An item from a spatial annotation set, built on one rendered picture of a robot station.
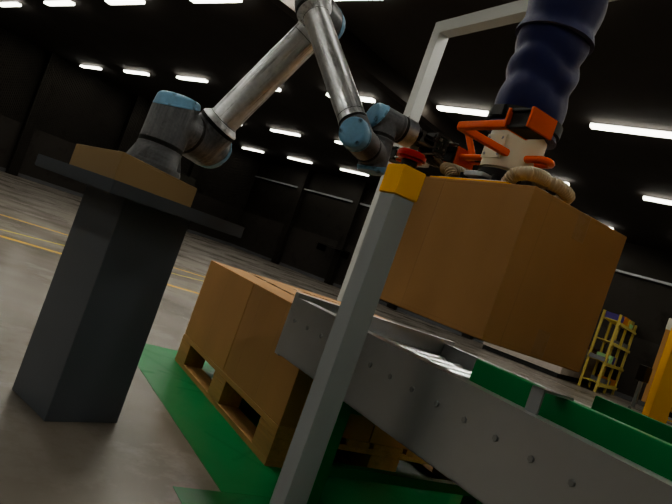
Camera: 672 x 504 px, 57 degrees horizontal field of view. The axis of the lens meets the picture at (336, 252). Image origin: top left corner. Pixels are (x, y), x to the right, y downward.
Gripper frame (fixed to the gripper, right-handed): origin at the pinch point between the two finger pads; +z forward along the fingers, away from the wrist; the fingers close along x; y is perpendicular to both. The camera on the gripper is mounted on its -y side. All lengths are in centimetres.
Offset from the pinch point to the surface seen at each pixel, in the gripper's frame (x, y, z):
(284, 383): -93, -22, -19
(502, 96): 16.3, 26.2, -10.2
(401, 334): -63, -6, 10
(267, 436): -112, -21, -19
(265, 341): -85, -47, -19
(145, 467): -121, -2, -65
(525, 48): 31.1, 28.9, -10.4
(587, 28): 41, 39, 1
